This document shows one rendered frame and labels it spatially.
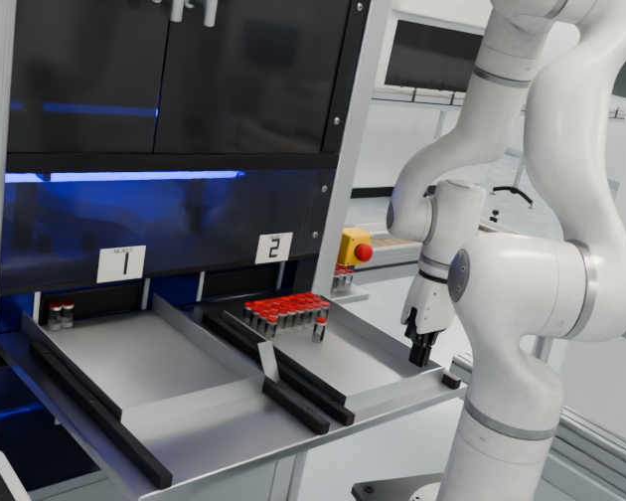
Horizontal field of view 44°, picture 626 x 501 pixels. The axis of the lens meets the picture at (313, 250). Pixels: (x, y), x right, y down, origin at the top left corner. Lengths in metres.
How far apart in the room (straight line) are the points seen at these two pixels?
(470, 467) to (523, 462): 0.07
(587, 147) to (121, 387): 0.76
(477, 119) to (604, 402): 1.80
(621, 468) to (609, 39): 1.43
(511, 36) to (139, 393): 0.77
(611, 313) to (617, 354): 1.86
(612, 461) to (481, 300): 1.38
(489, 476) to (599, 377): 1.86
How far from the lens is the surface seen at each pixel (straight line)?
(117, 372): 1.29
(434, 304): 1.33
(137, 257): 1.36
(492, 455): 1.02
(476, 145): 1.23
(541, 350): 2.28
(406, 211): 1.25
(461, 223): 1.28
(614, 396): 2.86
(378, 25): 1.58
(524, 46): 1.20
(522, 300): 0.91
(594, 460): 2.27
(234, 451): 1.14
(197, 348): 1.39
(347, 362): 1.45
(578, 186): 0.97
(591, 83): 1.00
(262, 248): 1.52
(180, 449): 1.12
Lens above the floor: 1.51
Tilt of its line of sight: 18 degrees down
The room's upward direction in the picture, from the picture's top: 11 degrees clockwise
